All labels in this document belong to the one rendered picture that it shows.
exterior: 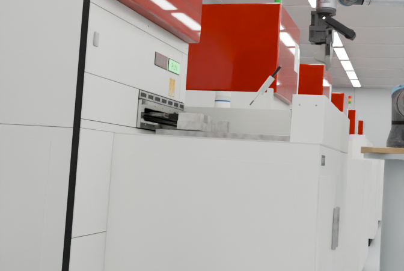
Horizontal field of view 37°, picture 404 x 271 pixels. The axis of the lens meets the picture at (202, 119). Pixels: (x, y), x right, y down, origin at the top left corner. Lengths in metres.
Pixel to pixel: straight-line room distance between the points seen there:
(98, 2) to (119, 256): 0.75
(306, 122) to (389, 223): 0.70
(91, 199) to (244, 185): 0.44
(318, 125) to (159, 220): 0.54
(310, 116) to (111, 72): 0.60
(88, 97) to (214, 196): 0.45
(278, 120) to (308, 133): 0.59
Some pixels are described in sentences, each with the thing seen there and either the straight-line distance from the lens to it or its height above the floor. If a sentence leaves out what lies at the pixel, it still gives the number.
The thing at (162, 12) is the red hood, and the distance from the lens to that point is 2.08.
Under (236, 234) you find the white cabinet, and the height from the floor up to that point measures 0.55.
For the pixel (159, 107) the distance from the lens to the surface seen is 2.16.
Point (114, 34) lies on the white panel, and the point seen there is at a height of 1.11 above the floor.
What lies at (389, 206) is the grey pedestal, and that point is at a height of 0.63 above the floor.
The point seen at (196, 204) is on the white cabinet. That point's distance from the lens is 1.76.
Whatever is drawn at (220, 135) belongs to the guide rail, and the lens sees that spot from 2.03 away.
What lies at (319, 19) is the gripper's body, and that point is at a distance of 2.20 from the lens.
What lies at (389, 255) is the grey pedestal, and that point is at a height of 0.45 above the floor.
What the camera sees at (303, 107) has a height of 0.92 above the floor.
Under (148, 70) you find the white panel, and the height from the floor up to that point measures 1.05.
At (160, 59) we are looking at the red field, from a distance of 2.19.
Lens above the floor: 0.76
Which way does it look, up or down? 4 degrees up
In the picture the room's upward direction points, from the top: 4 degrees clockwise
